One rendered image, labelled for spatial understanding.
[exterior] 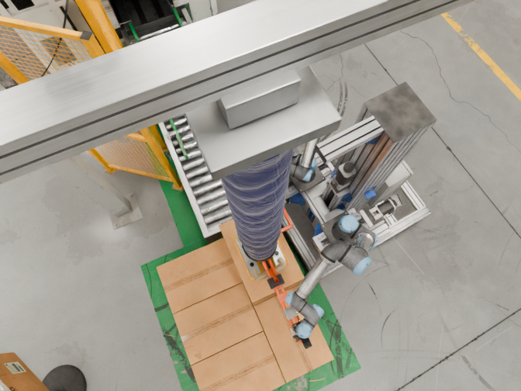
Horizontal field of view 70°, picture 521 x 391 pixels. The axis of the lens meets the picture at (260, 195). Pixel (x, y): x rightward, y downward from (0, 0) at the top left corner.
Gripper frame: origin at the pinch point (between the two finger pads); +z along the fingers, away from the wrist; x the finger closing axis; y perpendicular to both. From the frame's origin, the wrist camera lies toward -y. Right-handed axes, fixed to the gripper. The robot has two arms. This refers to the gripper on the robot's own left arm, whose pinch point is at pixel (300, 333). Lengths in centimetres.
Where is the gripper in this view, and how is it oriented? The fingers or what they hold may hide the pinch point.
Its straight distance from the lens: 249.5
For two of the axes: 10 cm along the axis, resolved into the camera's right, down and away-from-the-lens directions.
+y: -4.2, -8.6, 3.0
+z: 0.1, 3.3, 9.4
